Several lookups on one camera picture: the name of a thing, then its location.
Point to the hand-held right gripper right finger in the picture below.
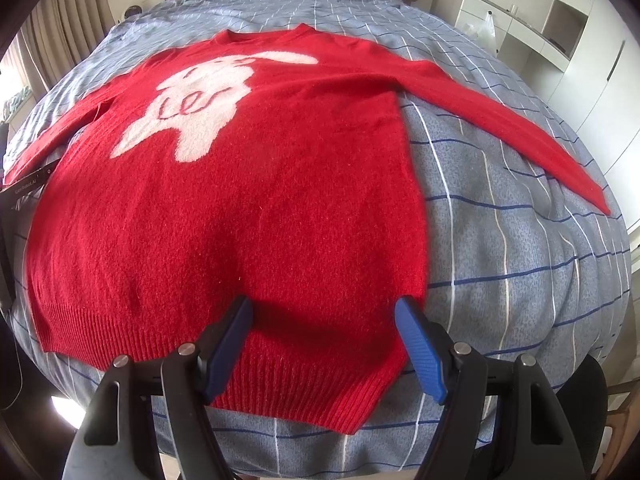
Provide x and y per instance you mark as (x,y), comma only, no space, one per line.
(420,350)

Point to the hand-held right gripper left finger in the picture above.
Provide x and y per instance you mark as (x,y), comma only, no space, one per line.
(230,350)

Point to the red sweater with white figure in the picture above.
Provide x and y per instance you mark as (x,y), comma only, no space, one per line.
(250,210)

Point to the beige curtain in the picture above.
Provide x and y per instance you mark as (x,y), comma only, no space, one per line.
(70,20)

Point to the white built-in desk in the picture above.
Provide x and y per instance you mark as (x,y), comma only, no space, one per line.
(530,35)

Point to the clear plastic bag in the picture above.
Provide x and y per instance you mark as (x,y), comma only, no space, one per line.
(482,30)

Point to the blue checked duvet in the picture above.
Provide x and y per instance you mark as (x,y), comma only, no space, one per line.
(500,260)

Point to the white round fan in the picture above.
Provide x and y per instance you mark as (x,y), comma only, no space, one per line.
(133,12)

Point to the pile of clothes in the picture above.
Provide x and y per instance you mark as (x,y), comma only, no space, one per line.
(15,102)

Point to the white wardrobe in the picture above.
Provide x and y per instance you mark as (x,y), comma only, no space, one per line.
(600,60)

